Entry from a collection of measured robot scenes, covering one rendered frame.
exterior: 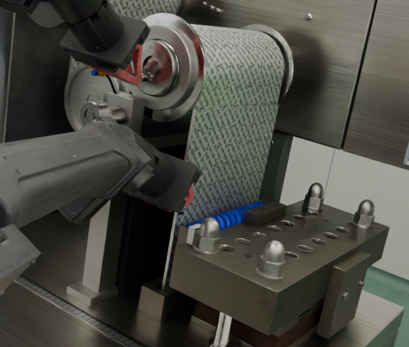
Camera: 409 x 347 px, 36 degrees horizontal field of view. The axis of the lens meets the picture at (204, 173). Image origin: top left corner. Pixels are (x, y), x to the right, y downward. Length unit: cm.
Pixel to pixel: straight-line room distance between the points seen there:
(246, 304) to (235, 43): 38
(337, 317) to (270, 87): 37
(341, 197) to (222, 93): 282
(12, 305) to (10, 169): 56
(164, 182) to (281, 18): 46
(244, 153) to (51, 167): 59
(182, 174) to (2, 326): 31
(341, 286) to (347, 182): 275
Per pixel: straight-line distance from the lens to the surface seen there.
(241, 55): 94
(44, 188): 42
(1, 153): 41
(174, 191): 81
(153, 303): 93
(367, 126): 109
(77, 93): 100
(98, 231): 93
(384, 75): 107
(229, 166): 97
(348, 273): 94
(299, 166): 377
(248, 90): 97
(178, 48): 85
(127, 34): 78
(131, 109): 87
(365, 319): 108
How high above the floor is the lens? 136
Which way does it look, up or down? 16 degrees down
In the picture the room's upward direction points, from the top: 10 degrees clockwise
